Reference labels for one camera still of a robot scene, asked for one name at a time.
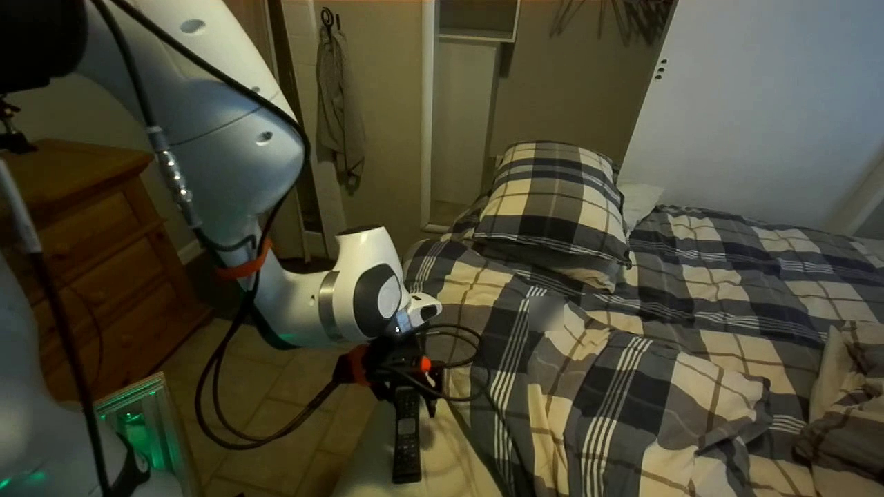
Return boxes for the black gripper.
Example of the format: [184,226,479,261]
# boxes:
[372,340,438,419]

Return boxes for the black remote controller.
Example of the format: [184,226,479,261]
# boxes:
[392,387,423,485]

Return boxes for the plaid blanket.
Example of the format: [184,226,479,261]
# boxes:
[403,204,884,497]

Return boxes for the plaid pillow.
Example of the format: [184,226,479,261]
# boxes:
[472,142,633,267]

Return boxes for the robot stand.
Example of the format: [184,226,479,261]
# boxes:
[93,372,202,497]

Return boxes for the grey cloth on hook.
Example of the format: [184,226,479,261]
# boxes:
[315,7,367,196]

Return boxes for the white pillow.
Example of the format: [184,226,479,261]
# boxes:
[617,182,665,233]

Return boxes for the wooden chest of drawers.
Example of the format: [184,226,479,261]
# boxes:
[0,138,213,403]

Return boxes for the bunch of clothes hangers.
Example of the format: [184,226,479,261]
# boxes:
[548,0,675,47]

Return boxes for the white wardrobe door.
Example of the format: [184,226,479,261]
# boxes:
[617,0,884,237]

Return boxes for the wall shelf niche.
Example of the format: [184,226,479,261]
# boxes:
[436,0,521,43]

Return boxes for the camera on mount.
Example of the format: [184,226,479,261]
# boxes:
[0,0,89,155]

